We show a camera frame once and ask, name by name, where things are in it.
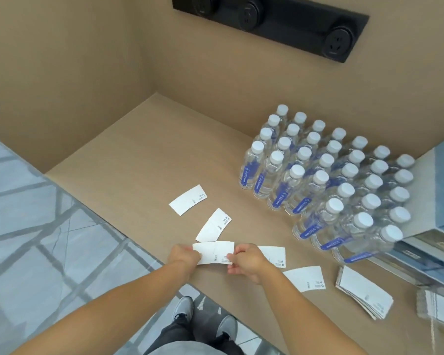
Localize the person's left hand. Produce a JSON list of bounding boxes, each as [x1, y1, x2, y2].
[[167, 243, 203, 273]]

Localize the person's right hand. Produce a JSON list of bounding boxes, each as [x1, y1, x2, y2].
[[226, 243, 271, 285]]

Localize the white paper bottle label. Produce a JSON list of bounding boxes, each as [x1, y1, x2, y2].
[[283, 266, 326, 293], [169, 185, 208, 217], [195, 208, 233, 243], [257, 246, 286, 269], [192, 241, 235, 265]]

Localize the person's left forearm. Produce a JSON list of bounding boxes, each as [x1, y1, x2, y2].
[[10, 263, 195, 355]]

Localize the person's right forearm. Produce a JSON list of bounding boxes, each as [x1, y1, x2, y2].
[[257, 269, 369, 355]]

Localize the grey left shoe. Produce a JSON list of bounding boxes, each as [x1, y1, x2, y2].
[[173, 296, 195, 324]]

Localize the grey shoe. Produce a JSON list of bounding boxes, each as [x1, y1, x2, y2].
[[215, 315, 239, 339], [173, 296, 195, 324]]

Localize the grey right shoe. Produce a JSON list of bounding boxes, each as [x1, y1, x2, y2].
[[215, 315, 239, 339]]

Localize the dark trousers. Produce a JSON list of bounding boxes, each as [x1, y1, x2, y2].
[[144, 317, 245, 355]]

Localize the group of clear water bottles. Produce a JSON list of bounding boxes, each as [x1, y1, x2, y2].
[[239, 104, 416, 265]]

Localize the stack of white labels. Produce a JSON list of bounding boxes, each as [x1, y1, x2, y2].
[[335, 266, 394, 321]]

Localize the stack of flat blue boxes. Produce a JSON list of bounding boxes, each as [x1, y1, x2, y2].
[[366, 225, 444, 294]]

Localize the blue-grey cardboard box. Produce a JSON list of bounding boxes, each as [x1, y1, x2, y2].
[[403, 130, 444, 238]]

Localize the clear plastic packet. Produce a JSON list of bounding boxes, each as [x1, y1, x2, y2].
[[415, 285, 444, 355]]

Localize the round black power socket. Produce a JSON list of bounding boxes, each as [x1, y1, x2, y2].
[[323, 26, 356, 60], [238, 0, 264, 32], [191, 0, 219, 16]]

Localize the black power socket panel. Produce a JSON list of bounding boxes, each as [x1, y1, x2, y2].
[[171, 0, 370, 64]]

